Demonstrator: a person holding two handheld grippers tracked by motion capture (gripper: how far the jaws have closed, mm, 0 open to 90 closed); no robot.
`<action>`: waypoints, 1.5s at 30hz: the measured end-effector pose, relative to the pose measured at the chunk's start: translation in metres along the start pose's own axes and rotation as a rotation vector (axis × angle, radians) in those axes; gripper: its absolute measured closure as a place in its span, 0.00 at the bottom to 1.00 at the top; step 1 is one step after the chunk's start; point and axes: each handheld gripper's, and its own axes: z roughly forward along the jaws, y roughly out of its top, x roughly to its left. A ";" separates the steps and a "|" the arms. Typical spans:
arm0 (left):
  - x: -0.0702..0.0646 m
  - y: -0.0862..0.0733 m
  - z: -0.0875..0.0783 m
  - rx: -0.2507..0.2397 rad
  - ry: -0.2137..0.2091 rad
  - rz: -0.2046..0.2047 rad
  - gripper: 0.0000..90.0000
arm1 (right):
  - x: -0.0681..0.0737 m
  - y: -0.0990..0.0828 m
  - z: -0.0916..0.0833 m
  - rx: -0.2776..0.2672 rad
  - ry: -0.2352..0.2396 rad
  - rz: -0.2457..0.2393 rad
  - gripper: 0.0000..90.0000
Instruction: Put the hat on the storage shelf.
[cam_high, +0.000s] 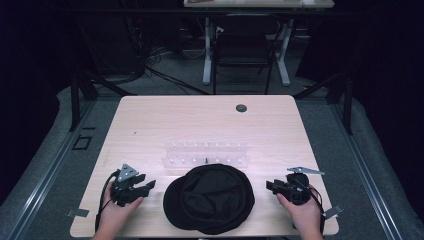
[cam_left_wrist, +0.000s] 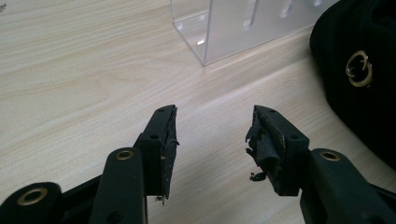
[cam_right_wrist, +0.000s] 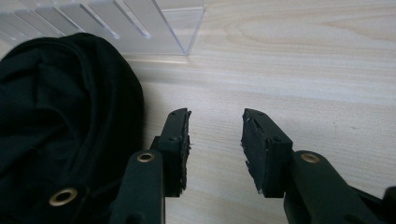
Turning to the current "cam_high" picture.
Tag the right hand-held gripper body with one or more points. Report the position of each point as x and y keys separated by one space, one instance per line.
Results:
x=297 y=190

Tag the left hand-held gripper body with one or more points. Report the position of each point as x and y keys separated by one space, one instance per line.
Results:
x=124 y=190

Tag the person's left hand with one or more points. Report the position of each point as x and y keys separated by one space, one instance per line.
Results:
x=115 y=215

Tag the person's right hand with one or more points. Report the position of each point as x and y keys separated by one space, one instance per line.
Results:
x=305 y=216

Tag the grey tape tab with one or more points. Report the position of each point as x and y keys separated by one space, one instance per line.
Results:
x=78 y=212
x=333 y=211

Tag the black cap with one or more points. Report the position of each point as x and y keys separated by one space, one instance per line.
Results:
x=209 y=200

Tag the clear acrylic rack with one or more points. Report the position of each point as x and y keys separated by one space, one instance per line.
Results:
x=205 y=155

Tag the round grey table grommet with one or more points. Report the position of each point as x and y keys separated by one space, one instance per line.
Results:
x=241 y=108

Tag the black metal stand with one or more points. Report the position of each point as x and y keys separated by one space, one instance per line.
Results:
x=75 y=103
x=348 y=103

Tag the black chair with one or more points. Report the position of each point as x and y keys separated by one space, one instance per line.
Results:
x=243 y=50

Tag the white-legged desk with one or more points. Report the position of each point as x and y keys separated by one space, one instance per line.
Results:
x=256 y=3

